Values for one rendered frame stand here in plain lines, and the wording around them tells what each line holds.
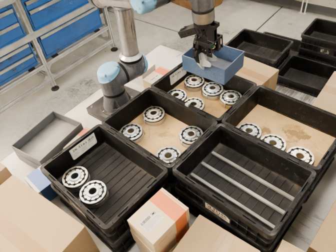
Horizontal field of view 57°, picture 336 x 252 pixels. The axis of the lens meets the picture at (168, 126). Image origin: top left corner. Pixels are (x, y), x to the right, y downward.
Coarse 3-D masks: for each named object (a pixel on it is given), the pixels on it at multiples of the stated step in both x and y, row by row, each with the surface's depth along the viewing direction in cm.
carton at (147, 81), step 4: (160, 68) 182; (164, 68) 181; (152, 72) 180; (156, 72) 179; (160, 72) 179; (164, 72) 178; (148, 76) 177; (152, 76) 177; (156, 76) 176; (160, 76) 176; (144, 80) 175; (148, 80) 174; (152, 80) 174; (144, 84) 177; (148, 84) 175; (144, 88) 180
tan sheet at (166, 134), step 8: (136, 120) 144; (168, 120) 142; (176, 120) 142; (144, 128) 140; (152, 128) 140; (160, 128) 139; (168, 128) 139; (176, 128) 138; (144, 136) 137; (152, 136) 136; (160, 136) 136; (168, 136) 135; (176, 136) 135; (144, 144) 133; (152, 144) 133; (160, 144) 132; (168, 144) 132; (176, 144) 131; (152, 152) 130
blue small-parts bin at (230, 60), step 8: (224, 48) 127; (232, 48) 125; (184, 56) 124; (192, 56) 131; (216, 56) 133; (224, 56) 130; (232, 56) 127; (240, 56) 121; (184, 64) 126; (192, 64) 123; (216, 64) 129; (224, 64) 128; (232, 64) 118; (240, 64) 124; (192, 72) 126; (200, 72) 123; (208, 72) 121; (216, 72) 118; (224, 72) 115; (232, 72) 121; (216, 80) 120; (224, 80) 118
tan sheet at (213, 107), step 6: (180, 84) 160; (186, 90) 156; (192, 96) 153; (198, 96) 152; (204, 102) 149; (210, 102) 148; (216, 102) 148; (210, 108) 145; (216, 108) 145; (222, 108) 144; (216, 114) 142
